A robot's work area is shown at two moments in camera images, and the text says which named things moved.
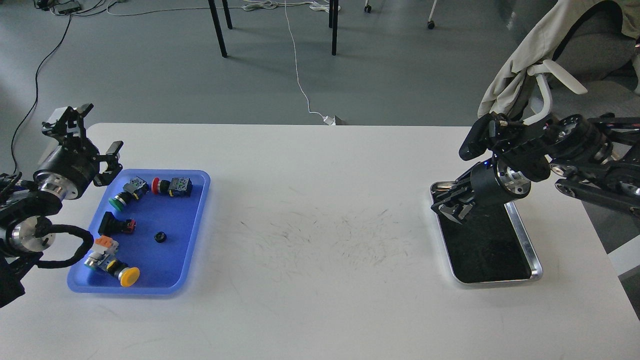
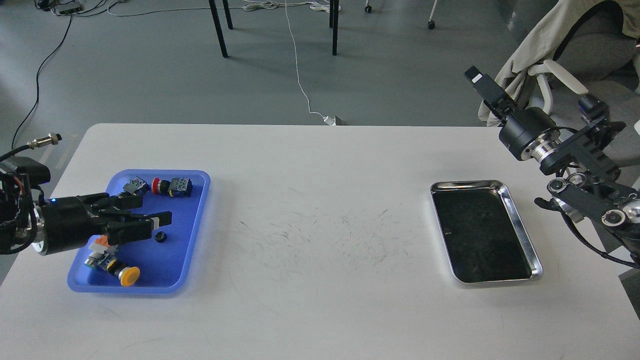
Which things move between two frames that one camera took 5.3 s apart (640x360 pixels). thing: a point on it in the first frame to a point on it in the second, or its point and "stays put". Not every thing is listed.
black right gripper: [519, 155] to [529, 133]
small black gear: [160, 237] stays put
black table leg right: [333, 23] stays put
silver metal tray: [490, 245] stays put
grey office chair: [596, 72] stays put
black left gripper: [76, 158] to [72, 222]
